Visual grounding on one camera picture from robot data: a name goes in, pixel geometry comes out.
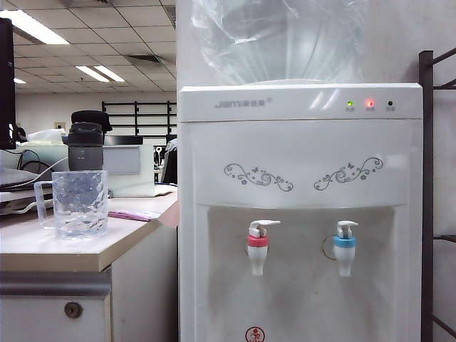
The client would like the clear plastic mug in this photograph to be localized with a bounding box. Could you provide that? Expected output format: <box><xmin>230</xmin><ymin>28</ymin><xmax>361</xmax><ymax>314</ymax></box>
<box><xmin>33</xmin><ymin>170</ymin><xmax>109</xmax><ymax>239</ymax></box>

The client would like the white water dispenser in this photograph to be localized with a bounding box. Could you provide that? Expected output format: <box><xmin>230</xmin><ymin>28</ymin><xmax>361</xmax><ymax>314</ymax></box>
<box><xmin>177</xmin><ymin>82</ymin><xmax>425</xmax><ymax>342</ymax></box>

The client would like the red hot water tap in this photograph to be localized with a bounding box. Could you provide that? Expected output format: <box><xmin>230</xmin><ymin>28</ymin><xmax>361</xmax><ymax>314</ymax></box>
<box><xmin>247</xmin><ymin>219</ymin><xmax>281</xmax><ymax>277</ymax></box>

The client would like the white frosted desk partition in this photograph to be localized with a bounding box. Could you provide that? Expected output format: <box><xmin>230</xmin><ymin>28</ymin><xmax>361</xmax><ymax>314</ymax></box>
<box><xmin>101</xmin><ymin>144</ymin><xmax>157</xmax><ymax>197</ymax></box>

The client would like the clear water jug in plastic bag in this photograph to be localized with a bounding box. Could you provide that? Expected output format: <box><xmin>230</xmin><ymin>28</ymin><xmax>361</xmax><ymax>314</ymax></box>
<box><xmin>190</xmin><ymin>0</ymin><xmax>368</xmax><ymax>86</ymax></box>

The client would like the blue cold water tap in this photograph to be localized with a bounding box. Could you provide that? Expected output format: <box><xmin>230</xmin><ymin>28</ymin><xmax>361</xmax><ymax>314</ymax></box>
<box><xmin>333</xmin><ymin>219</ymin><xmax>359</xmax><ymax>278</ymax></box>

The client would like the dark office chair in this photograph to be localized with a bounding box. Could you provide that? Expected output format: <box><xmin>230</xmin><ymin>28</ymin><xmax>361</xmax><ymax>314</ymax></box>
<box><xmin>160</xmin><ymin>138</ymin><xmax>179</xmax><ymax>185</ymax></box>

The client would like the pink paper booklet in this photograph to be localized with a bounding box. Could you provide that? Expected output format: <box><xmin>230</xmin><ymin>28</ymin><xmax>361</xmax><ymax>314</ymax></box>
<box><xmin>108</xmin><ymin>209</ymin><xmax>163</xmax><ymax>222</ymax></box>

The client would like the black bar on partition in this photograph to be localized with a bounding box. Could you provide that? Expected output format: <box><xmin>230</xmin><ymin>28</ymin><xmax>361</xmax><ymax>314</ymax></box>
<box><xmin>103</xmin><ymin>135</ymin><xmax>144</xmax><ymax>146</ymax></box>

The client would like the ceiling air vent grille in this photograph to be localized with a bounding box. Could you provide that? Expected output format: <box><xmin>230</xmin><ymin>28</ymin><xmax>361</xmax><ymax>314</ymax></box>
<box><xmin>126</xmin><ymin>53</ymin><xmax>161</xmax><ymax>65</ymax></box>

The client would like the grey thermos with black lid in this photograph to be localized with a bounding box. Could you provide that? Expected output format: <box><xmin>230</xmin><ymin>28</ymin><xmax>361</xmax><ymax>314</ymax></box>
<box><xmin>62</xmin><ymin>110</ymin><xmax>113</xmax><ymax>172</ymax></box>

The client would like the white plastic bag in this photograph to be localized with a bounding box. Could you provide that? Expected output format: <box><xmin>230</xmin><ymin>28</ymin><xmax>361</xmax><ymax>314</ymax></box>
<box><xmin>26</xmin><ymin>128</ymin><xmax>68</xmax><ymax>145</ymax></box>

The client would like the dark metal shelf rack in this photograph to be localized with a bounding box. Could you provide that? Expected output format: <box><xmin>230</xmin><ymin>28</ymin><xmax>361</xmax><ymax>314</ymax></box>
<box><xmin>418</xmin><ymin>46</ymin><xmax>456</xmax><ymax>342</ymax></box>

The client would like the round metal drawer lock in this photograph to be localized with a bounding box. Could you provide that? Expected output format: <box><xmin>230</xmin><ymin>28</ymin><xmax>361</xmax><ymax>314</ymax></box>
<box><xmin>63</xmin><ymin>301</ymin><xmax>83</xmax><ymax>320</ymax></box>

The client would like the grey laptop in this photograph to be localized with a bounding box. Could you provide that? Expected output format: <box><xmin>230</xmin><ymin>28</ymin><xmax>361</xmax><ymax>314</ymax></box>
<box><xmin>0</xmin><ymin>167</ymin><xmax>41</xmax><ymax>190</ymax></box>

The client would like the black computer monitor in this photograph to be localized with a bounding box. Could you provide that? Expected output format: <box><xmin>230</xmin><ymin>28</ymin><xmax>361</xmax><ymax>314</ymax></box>
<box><xmin>0</xmin><ymin>17</ymin><xmax>17</xmax><ymax>150</ymax></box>

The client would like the black wall rack frame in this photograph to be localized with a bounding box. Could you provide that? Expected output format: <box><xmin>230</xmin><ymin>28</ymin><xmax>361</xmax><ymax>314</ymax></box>
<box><xmin>101</xmin><ymin>100</ymin><xmax>178</xmax><ymax>136</ymax></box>

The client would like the thin desk cable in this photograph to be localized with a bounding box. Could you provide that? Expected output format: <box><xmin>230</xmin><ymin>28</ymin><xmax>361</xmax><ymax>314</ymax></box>
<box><xmin>17</xmin><ymin>149</ymin><xmax>69</xmax><ymax>181</ymax></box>

